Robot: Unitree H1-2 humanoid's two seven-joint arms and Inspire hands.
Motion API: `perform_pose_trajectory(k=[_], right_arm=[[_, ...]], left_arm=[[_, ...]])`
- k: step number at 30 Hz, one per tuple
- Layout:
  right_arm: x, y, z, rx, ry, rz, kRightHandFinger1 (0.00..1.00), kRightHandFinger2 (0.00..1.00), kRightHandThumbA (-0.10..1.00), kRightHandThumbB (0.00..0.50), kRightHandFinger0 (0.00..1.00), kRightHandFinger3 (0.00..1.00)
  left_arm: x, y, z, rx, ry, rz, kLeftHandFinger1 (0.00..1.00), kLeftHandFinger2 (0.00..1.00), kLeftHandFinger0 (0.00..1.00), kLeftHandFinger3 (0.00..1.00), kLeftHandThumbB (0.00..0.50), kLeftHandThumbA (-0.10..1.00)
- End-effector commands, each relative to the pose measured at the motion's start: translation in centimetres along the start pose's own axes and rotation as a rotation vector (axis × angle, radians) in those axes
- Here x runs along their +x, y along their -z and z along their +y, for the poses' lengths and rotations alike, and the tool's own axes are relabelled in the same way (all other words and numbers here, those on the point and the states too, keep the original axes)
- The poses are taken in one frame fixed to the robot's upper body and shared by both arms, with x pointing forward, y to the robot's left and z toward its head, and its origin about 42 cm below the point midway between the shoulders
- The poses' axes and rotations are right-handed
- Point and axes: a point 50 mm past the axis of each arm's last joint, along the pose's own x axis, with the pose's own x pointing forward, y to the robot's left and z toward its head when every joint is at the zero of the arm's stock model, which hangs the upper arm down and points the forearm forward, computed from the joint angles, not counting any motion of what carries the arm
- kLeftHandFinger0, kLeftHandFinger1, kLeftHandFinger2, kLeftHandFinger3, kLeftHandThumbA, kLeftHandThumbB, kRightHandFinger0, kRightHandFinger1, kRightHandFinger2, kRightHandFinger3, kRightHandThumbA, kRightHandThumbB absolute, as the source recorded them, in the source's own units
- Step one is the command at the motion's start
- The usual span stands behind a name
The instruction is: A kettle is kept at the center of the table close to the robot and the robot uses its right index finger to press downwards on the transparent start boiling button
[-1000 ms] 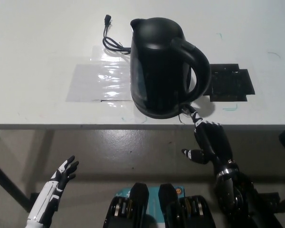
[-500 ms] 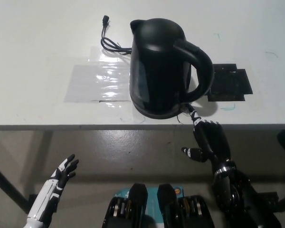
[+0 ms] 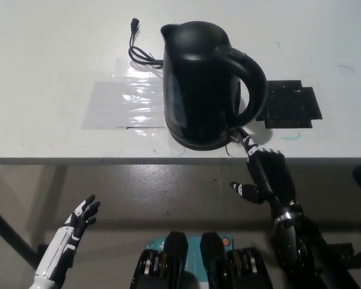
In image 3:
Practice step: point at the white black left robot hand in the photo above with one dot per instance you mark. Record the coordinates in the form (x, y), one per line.
(66, 241)

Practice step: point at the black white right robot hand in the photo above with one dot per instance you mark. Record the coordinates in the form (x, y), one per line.
(273, 177)

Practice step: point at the black electric kettle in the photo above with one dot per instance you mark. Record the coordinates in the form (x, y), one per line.
(198, 90)

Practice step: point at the black kettle base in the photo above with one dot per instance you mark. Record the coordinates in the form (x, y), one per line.
(198, 145)

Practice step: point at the black tape patch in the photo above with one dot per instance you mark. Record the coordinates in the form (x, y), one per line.
(290, 105)

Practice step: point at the clear plastic tape sheet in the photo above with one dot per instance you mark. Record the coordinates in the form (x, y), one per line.
(120, 102)

